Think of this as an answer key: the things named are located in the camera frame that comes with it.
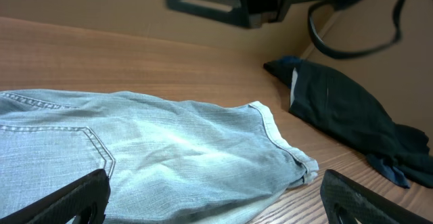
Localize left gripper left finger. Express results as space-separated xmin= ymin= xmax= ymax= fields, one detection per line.
xmin=1 ymin=169 xmax=111 ymax=224

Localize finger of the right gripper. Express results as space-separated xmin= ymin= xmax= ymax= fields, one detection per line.
xmin=165 ymin=0 xmax=250 ymax=27

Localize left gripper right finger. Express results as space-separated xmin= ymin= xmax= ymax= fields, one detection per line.
xmin=320 ymin=169 xmax=432 ymax=224

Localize light blue denim shorts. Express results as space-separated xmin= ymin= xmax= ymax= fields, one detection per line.
xmin=1 ymin=89 xmax=319 ymax=223

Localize black garment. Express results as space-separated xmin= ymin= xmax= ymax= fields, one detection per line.
xmin=263 ymin=57 xmax=432 ymax=188

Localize dark blue garment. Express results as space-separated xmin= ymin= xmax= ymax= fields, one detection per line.
xmin=267 ymin=56 xmax=410 ymax=188

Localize right black camera cable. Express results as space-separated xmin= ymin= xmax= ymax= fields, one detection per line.
xmin=306 ymin=0 xmax=427 ymax=60

